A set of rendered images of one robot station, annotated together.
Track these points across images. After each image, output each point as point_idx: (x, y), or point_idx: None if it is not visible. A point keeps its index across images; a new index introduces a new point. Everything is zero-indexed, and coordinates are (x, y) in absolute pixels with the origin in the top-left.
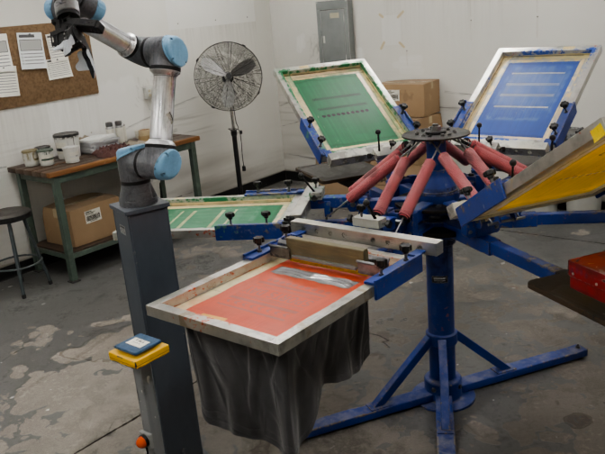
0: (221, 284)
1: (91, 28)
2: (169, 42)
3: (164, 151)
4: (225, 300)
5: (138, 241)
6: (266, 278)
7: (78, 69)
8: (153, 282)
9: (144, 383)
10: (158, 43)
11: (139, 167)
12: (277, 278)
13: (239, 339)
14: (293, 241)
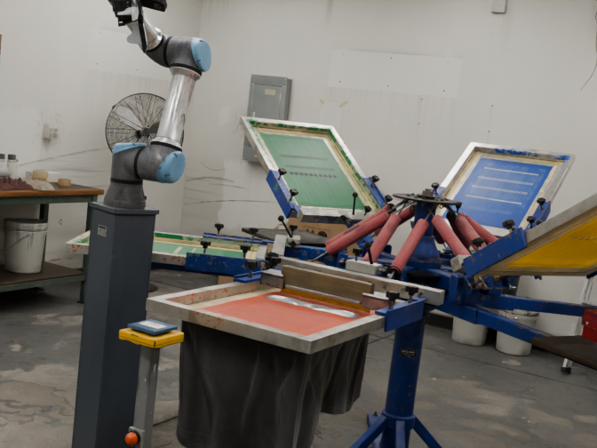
0: (215, 299)
1: (155, 4)
2: (199, 44)
3: (172, 152)
4: (226, 310)
5: (119, 244)
6: (262, 301)
7: (129, 42)
8: (123, 294)
9: (150, 371)
10: (187, 43)
11: (141, 164)
12: (274, 302)
13: (262, 335)
14: (290, 270)
